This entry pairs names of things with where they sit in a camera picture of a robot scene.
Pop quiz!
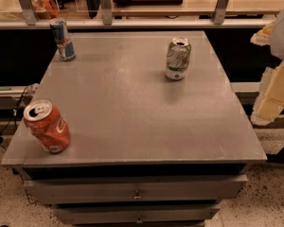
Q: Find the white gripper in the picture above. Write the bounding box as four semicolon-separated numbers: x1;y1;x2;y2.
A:
250;9;284;126

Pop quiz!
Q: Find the green white 7up can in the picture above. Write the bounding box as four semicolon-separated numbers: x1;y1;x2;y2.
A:
166;37;191;80

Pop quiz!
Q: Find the blue silver redbull can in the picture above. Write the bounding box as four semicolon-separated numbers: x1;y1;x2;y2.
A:
49;18;76;61

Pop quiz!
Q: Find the dented orange soda can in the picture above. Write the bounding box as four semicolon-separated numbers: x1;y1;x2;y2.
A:
24;99;71;153

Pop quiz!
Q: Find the lower grey drawer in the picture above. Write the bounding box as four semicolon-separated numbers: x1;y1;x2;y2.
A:
55;204;220;225

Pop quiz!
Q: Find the grey drawer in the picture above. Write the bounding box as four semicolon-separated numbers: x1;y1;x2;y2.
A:
24;175;247;204
55;204;220;225

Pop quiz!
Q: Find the orange plastic bag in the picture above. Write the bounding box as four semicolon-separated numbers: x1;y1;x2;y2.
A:
30;0;59;18

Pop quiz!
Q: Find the upper grey drawer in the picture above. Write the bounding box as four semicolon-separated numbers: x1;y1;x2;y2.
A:
24;175;247;204

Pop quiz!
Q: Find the black cable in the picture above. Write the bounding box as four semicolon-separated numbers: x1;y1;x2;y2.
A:
0;86;29;154

